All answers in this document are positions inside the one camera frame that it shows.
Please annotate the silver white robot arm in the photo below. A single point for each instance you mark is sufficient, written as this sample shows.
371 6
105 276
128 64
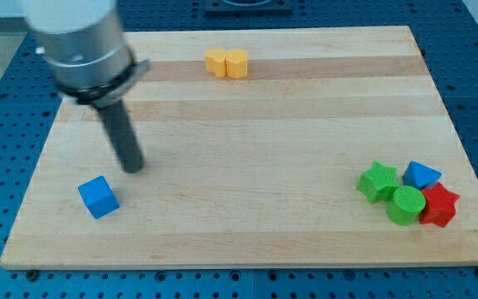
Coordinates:
84 46

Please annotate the green cylinder block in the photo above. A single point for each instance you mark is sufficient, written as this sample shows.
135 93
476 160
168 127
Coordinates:
405 206

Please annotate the yellow heart block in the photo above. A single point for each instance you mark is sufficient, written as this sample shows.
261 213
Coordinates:
215 61

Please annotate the yellow hexagon block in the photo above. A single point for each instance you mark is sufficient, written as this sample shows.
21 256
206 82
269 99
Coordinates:
237 63

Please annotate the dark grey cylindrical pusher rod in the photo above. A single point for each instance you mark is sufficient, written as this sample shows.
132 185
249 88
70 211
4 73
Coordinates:
118 127

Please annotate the red star block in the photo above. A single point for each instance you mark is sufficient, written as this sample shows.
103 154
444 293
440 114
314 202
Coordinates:
440 206

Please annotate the wooden board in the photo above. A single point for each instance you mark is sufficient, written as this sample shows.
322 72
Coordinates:
257 172

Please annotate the green star block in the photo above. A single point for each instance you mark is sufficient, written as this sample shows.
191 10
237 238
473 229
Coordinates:
378 183

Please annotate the blue cube block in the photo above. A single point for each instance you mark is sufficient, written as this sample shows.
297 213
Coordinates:
98 197

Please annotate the blue triangle block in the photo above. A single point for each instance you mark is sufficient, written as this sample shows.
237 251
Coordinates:
420 176

